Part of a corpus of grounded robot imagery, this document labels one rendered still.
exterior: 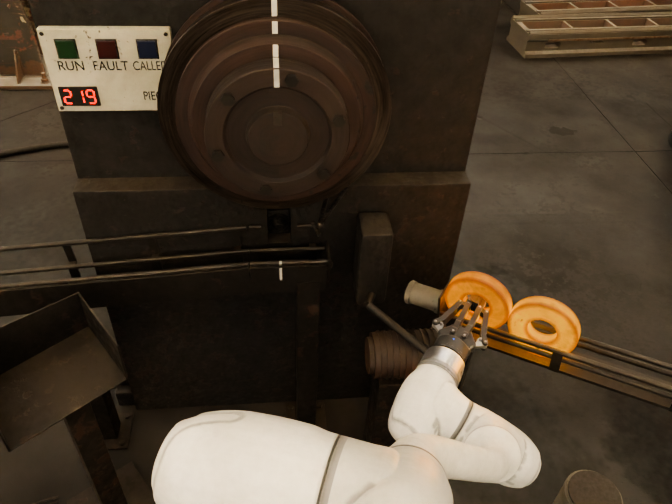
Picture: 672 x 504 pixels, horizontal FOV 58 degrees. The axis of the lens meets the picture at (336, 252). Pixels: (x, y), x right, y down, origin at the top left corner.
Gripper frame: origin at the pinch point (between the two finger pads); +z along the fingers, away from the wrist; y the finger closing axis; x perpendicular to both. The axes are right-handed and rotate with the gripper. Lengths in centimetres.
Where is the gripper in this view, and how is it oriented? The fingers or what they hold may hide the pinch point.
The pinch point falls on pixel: (479, 297)
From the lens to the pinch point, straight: 144.5
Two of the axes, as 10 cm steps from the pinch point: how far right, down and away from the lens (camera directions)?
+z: 4.9, -5.9, 6.4
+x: 0.1, -7.3, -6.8
